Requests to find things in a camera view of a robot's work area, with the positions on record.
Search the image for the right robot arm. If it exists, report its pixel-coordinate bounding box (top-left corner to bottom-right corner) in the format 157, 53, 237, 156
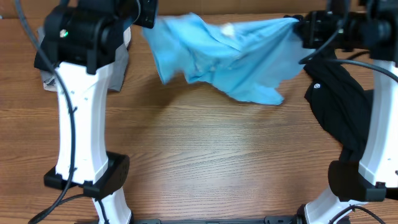
265, 1, 397, 223

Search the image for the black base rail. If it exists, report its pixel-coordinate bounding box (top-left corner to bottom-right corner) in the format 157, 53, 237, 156
134, 216, 295, 224

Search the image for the black garment on right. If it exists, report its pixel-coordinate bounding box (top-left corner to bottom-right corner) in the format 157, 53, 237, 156
304, 63, 374, 161

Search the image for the light blue t-shirt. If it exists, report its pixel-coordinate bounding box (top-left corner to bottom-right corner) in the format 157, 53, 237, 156
142, 14, 313, 105

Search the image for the folded grey garment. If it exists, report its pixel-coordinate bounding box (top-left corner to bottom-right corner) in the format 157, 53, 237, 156
40, 27, 131, 92

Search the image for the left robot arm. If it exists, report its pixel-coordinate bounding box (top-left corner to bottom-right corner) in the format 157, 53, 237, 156
34, 0, 158, 223

